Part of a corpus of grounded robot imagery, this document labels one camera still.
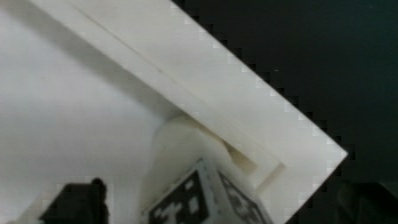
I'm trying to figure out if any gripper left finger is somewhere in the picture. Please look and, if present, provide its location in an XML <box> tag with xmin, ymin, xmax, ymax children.
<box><xmin>39</xmin><ymin>178</ymin><xmax>110</xmax><ymax>224</ymax></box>

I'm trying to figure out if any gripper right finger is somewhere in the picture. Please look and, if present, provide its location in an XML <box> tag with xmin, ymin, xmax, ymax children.
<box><xmin>336</xmin><ymin>182</ymin><xmax>398</xmax><ymax>224</ymax></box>

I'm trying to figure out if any white table leg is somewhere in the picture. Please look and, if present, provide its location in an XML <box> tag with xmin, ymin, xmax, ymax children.
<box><xmin>140</xmin><ymin>116</ymin><xmax>274</xmax><ymax>224</ymax></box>

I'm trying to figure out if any white square table top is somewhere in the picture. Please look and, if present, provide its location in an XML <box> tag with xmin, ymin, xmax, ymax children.
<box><xmin>0</xmin><ymin>0</ymin><xmax>286</xmax><ymax>224</ymax></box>

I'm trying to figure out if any white U-shaped obstacle fence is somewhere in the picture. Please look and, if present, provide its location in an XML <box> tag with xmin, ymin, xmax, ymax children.
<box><xmin>68</xmin><ymin>0</ymin><xmax>347</xmax><ymax>224</ymax></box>

